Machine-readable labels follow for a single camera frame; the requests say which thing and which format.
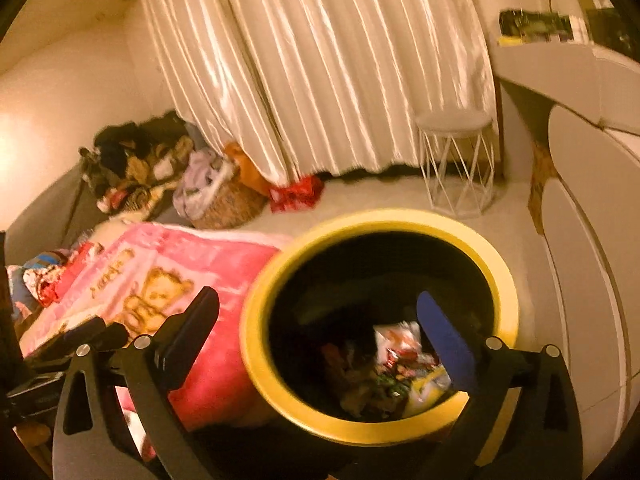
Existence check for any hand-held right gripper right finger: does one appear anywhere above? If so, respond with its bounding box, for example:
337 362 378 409
416 290 585 480

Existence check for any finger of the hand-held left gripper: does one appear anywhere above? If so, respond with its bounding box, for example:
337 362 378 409
22 316 128 362

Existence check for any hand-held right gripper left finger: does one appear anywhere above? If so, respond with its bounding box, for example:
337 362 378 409
52 286 221 480

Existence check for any yellow snack packet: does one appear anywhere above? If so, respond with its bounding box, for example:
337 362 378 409
407 364 453 407

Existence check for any white red snack wrapper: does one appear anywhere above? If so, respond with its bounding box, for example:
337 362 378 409
372 321 437 367

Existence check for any yellow rimmed trash can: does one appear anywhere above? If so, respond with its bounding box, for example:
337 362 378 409
240 209 521 448

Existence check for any pile of dark snack wrappers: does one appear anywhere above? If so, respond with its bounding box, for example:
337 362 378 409
322 342 416 420

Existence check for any pink bear print blanket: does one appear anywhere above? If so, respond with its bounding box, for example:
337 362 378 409
20 223 293 433

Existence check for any red printed cloth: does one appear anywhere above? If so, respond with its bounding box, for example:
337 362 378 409
37 242 104 307

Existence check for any colourful printed blanket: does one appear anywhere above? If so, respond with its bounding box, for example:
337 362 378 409
7 255 66 322

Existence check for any grey bed headboard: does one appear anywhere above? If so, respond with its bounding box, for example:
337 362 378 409
5 170 191 267

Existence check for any woven basket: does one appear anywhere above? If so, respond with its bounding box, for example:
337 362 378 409
192 180 268 231

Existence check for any wicker laundry basket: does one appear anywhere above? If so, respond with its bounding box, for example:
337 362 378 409
172 149 241 221

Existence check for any red gift bag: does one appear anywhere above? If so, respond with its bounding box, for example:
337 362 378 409
269 176 325 212

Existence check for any orange bag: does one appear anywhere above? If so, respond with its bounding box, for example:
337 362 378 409
222 141 271 196

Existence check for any pile of dark clothes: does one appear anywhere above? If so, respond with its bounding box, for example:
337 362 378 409
80 120 197 216

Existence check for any white vanity desk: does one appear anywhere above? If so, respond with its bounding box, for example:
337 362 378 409
487 42 640 411

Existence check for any cream satin curtain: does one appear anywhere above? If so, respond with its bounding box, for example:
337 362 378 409
137 0 499 187

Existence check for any white wire frame stool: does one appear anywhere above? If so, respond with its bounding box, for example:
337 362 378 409
416 111 497 219

